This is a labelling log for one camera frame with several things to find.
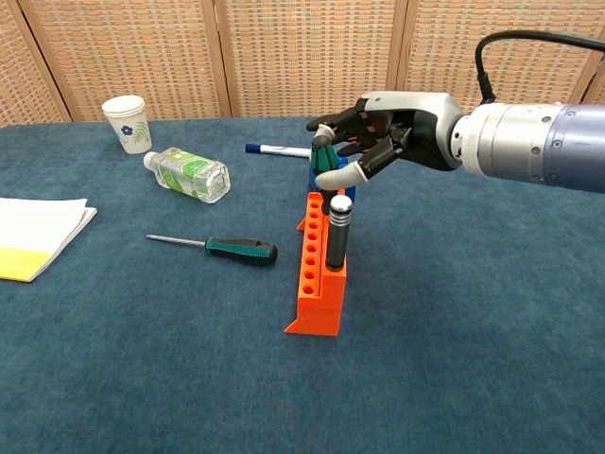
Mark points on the clear plastic water bottle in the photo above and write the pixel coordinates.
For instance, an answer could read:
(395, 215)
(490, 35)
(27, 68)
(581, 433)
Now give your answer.
(189, 172)

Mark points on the blue building block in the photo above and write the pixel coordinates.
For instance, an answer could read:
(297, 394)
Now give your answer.
(312, 179)

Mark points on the orange tool rack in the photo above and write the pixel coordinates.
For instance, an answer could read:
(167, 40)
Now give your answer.
(331, 298)

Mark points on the blue felt tablecloth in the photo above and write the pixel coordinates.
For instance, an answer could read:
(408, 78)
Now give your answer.
(142, 378)

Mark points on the woven bamboo folding screen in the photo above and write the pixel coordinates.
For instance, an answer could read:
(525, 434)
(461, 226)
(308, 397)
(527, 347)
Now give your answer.
(142, 47)

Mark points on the white yellow notepad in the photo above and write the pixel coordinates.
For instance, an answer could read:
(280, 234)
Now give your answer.
(33, 227)

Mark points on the white marker blue cap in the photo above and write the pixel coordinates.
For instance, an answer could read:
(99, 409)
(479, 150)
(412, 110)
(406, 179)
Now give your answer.
(279, 151)

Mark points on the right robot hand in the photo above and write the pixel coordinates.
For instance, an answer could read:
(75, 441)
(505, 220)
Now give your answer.
(425, 132)

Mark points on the white floral paper cup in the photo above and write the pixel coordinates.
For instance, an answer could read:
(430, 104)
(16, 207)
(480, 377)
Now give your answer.
(127, 123)

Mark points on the silver black precision screwdriver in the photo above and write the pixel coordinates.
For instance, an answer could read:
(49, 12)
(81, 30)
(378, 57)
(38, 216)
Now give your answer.
(338, 236)

